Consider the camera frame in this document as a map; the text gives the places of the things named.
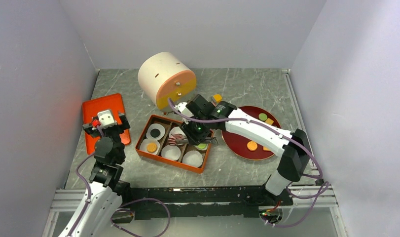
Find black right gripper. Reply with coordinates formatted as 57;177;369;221
180;114;210;146

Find orange tin lid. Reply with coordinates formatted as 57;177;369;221
81;93;132;155

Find black round cookie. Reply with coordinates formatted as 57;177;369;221
150;128;161;138

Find orange round cookie front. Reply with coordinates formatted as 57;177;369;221
146;143;158;154

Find orange round cookie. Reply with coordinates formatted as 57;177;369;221
146;143;158;154
247;141;258;151

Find silver metal tongs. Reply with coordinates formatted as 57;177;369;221
167;133;218;146

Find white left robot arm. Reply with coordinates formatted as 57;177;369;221
60;109;132;237

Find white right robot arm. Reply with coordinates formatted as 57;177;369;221
168;95;312;205

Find white paper cup back middle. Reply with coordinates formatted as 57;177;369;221
169;126;185;137

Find white paper cup front right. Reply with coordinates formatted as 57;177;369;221
182;150;203;168

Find white paper cup front middle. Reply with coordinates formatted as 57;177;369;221
161;145;181;161

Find white paper cup back left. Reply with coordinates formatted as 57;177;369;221
146;123;165;141

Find white paper cup front left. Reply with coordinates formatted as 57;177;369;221
139;139;160;155

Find yellow grey eraser block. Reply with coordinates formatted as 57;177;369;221
212;94;222;103

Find red round plate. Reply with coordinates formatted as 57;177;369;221
222;106;281;160

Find orange cookie tin box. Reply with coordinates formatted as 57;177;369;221
135;115;211;173

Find white round drawer cabinet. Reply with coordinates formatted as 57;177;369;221
138;52;197;113

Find yellow square cookie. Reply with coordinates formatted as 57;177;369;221
265;118;274;125

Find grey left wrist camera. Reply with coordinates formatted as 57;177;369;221
97;109;117;128

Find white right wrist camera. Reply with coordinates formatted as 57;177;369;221
174;102;194;118

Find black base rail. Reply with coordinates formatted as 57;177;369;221
121;185;293;220

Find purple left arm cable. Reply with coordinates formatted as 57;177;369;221
66;125;171;237

